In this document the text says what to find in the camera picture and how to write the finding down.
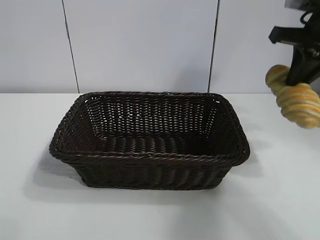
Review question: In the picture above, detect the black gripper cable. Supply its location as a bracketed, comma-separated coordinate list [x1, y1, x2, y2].
[299, 6, 315, 25]

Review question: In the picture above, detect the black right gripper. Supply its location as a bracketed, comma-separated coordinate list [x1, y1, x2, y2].
[268, 25, 320, 86]

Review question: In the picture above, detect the dark brown woven wicker basket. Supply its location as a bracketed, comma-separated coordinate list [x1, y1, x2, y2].
[48, 91, 251, 191]

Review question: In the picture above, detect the long twisted striped bread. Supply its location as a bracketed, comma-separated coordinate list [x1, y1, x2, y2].
[265, 64, 320, 130]

